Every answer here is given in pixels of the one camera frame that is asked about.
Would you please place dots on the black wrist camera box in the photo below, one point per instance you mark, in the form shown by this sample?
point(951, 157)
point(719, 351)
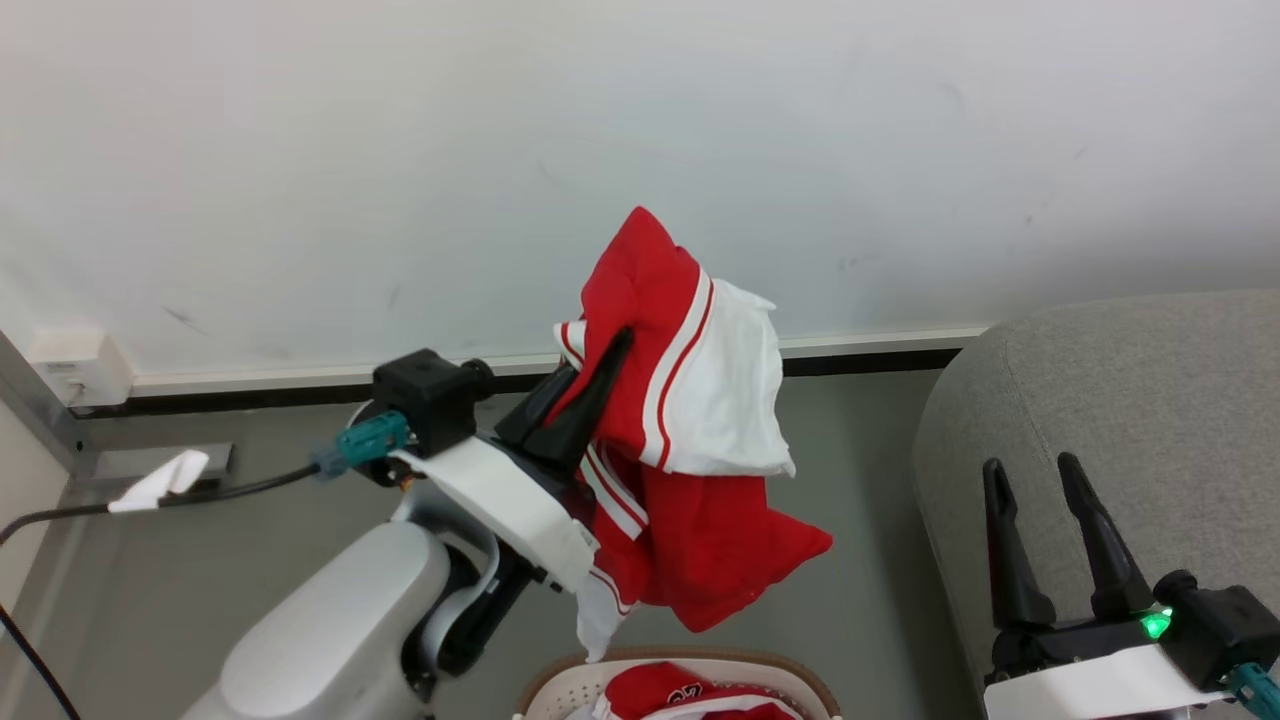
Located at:
point(1215, 625)
point(430, 395)

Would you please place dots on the red printed garment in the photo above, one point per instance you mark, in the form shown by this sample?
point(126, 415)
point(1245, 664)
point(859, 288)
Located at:
point(650, 690)

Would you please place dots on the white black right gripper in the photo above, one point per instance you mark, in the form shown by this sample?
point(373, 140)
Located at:
point(1080, 685)

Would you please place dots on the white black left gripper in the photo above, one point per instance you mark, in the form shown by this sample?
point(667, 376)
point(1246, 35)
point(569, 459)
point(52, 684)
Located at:
point(510, 500)

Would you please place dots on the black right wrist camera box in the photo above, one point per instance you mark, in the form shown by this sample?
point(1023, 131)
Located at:
point(1215, 625)

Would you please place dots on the white wall outlet box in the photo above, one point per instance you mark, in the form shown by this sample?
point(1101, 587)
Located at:
point(80, 365)

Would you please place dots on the white laundry basket brown rim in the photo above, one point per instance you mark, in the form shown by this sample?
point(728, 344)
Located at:
point(557, 690)

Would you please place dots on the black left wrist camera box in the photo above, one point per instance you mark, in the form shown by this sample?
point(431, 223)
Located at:
point(430, 395)

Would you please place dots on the grey fabric sofa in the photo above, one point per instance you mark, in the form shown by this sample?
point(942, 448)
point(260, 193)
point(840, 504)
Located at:
point(1150, 400)

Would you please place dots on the red and white garment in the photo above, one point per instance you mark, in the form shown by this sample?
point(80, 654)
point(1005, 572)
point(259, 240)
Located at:
point(700, 560)

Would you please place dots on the grey metal partition frame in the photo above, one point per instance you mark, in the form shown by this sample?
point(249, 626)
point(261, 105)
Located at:
point(150, 462)

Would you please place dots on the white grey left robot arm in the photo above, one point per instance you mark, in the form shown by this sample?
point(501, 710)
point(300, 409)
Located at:
point(330, 630)

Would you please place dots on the white and black baseboard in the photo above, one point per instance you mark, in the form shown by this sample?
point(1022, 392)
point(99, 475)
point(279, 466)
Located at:
point(850, 347)

